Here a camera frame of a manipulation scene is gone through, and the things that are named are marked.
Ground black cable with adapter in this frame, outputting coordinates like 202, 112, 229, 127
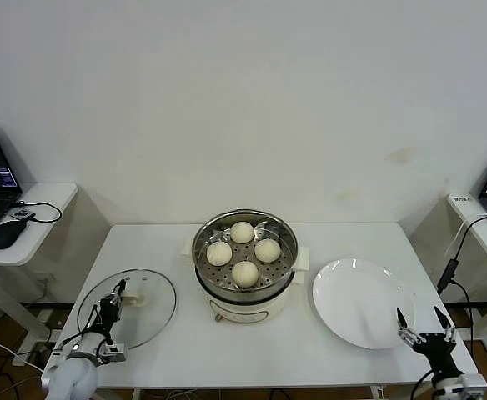
436, 214, 487, 343

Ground white flat cable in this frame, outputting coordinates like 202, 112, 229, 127
444, 211, 487, 258

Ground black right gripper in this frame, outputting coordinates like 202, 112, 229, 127
395, 306, 464, 378

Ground black computer mouse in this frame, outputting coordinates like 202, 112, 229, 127
0, 219, 31, 251

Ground thin black cable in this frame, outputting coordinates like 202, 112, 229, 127
13, 202, 63, 225

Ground white electric cooker base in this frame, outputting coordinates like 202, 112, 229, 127
179, 242, 311, 324

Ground perforated stainless steel steamer basket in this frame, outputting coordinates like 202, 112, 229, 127
192, 209, 299, 293

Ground round glass pot lid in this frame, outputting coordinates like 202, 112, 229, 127
76, 268, 178, 350

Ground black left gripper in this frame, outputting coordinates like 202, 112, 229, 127
97, 277, 128, 333

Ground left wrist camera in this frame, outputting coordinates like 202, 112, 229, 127
100, 340, 128, 363

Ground white steamed baozi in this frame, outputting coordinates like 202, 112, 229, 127
254, 238, 281, 263
230, 221, 254, 244
230, 260, 259, 289
206, 241, 233, 267

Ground round white plate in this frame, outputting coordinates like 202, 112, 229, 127
312, 258, 416, 350

